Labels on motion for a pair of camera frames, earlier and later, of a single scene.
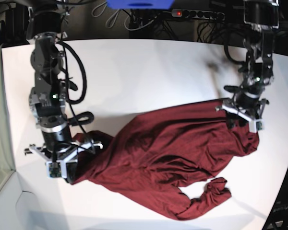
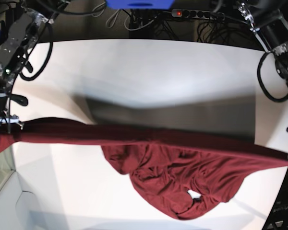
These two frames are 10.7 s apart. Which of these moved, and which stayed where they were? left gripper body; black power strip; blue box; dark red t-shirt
Moved: left gripper body; dark red t-shirt
Stayed: black power strip; blue box
